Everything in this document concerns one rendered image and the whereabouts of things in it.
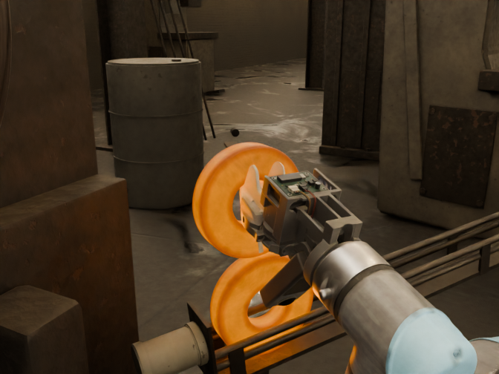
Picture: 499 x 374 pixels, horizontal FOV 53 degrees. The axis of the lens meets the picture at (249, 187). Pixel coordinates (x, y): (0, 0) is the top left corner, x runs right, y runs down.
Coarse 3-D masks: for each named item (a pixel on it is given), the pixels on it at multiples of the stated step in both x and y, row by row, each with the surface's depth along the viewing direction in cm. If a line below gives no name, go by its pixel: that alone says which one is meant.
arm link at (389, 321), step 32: (352, 288) 46; (384, 288) 45; (352, 320) 45; (384, 320) 43; (416, 320) 42; (448, 320) 43; (352, 352) 47; (384, 352) 42; (416, 352) 40; (448, 352) 39
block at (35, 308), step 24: (24, 288) 59; (0, 312) 54; (24, 312) 54; (48, 312) 54; (72, 312) 55; (0, 336) 52; (24, 336) 51; (48, 336) 53; (72, 336) 56; (0, 360) 53; (24, 360) 51; (48, 360) 53; (72, 360) 56
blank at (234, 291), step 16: (272, 256) 70; (224, 272) 70; (240, 272) 68; (256, 272) 69; (272, 272) 71; (224, 288) 69; (240, 288) 69; (256, 288) 70; (224, 304) 68; (240, 304) 70; (304, 304) 75; (224, 320) 69; (240, 320) 70; (256, 320) 75; (272, 320) 74; (288, 320) 74; (224, 336) 70; (240, 336) 71
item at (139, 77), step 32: (128, 64) 288; (160, 64) 287; (192, 64) 300; (128, 96) 293; (160, 96) 292; (192, 96) 305; (128, 128) 299; (160, 128) 297; (192, 128) 310; (128, 160) 306; (160, 160) 303; (192, 160) 315; (128, 192) 313; (160, 192) 309; (192, 192) 320
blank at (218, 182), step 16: (240, 144) 67; (256, 144) 66; (224, 160) 64; (240, 160) 64; (256, 160) 66; (272, 160) 67; (288, 160) 68; (208, 176) 64; (224, 176) 64; (240, 176) 65; (208, 192) 63; (224, 192) 65; (192, 208) 66; (208, 208) 64; (224, 208) 65; (208, 224) 65; (224, 224) 66; (240, 224) 67; (208, 240) 66; (224, 240) 66; (240, 240) 67; (240, 256) 68; (256, 256) 69
